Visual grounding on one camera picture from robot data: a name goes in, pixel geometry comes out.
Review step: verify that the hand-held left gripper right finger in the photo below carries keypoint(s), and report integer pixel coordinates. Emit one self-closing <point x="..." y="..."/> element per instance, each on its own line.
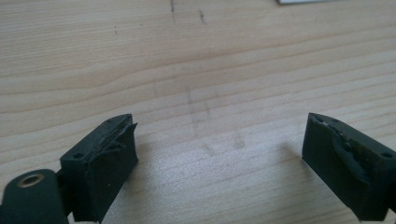
<point x="348" y="168"/>

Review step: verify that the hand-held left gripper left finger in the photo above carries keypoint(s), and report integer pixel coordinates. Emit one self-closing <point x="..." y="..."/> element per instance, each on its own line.
<point x="102" y="168"/>

